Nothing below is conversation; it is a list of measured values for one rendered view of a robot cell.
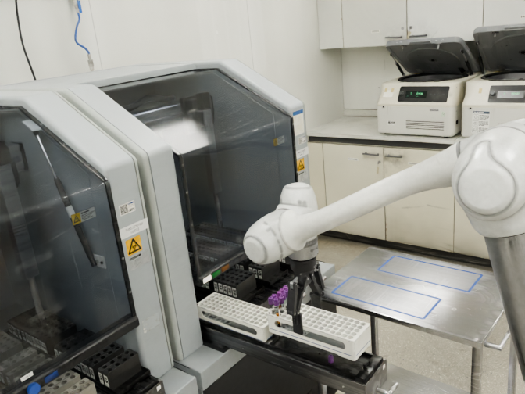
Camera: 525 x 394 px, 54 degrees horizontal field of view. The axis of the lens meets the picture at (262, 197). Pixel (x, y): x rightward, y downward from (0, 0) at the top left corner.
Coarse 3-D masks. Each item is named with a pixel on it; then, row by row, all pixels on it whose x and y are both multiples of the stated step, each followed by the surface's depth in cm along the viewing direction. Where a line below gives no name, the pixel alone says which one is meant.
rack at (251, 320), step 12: (204, 300) 180; (216, 300) 179; (228, 300) 178; (240, 300) 178; (204, 312) 180; (216, 312) 172; (228, 312) 171; (240, 312) 170; (252, 312) 170; (264, 312) 169; (216, 324) 174; (228, 324) 174; (240, 324) 174; (252, 324) 163; (264, 324) 162; (252, 336) 164; (264, 336) 161
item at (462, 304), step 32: (384, 256) 208; (416, 256) 205; (352, 288) 186; (384, 288) 184; (416, 288) 182; (448, 288) 180; (480, 288) 178; (416, 320) 164; (448, 320) 162; (480, 320) 160; (480, 352) 151; (512, 352) 190; (320, 384) 198; (384, 384) 217; (416, 384) 215; (480, 384) 156; (512, 384) 194
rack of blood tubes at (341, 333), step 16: (304, 304) 160; (272, 320) 156; (288, 320) 152; (304, 320) 152; (320, 320) 152; (336, 320) 151; (352, 320) 150; (288, 336) 154; (304, 336) 150; (320, 336) 153; (336, 336) 143; (352, 336) 142; (368, 336) 146; (336, 352) 144; (352, 352) 141
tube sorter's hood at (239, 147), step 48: (144, 96) 178; (192, 96) 188; (240, 96) 200; (192, 144) 163; (240, 144) 177; (288, 144) 200; (192, 192) 162; (240, 192) 180; (192, 240) 164; (240, 240) 183
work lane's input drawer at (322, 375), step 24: (216, 336) 173; (240, 336) 167; (264, 360) 162; (288, 360) 155; (312, 360) 150; (336, 360) 151; (360, 360) 150; (384, 360) 149; (336, 384) 146; (360, 384) 141
